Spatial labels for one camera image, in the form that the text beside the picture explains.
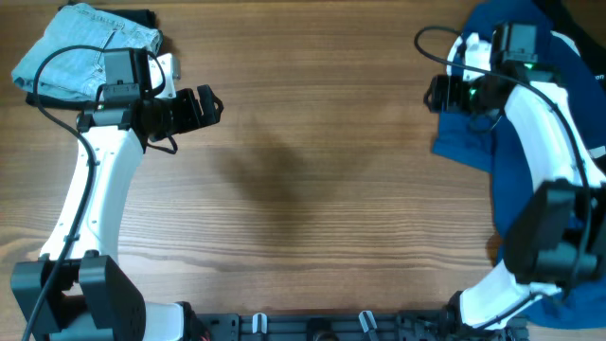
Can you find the blue polo shirt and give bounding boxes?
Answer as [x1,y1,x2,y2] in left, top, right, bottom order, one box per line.
[433,0,605,330]

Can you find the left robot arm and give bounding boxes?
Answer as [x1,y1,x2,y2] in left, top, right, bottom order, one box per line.
[10,48,223,340]

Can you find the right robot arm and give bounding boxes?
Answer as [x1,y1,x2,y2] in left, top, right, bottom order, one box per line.
[423,22,605,338]

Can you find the white t-shirt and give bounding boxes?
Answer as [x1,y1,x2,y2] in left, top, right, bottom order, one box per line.
[445,29,606,162]

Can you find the folded light blue jeans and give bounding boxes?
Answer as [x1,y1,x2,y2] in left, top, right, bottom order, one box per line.
[10,2,162,102]

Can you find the folded black garment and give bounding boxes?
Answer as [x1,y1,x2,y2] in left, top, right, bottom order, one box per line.
[25,3,165,113]

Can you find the black printed garment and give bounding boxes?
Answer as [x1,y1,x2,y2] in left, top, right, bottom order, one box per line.
[533,0,605,72]

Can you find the left black cable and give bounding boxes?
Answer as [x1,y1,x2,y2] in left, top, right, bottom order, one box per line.
[20,44,179,341]

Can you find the black cable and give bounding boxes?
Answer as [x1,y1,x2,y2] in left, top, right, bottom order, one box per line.
[20,44,179,341]
[413,25,595,328]

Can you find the right black cable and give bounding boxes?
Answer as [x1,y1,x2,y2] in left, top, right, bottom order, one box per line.
[413,25,595,328]

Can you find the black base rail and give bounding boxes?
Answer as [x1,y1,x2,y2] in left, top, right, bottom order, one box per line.
[198,311,530,341]

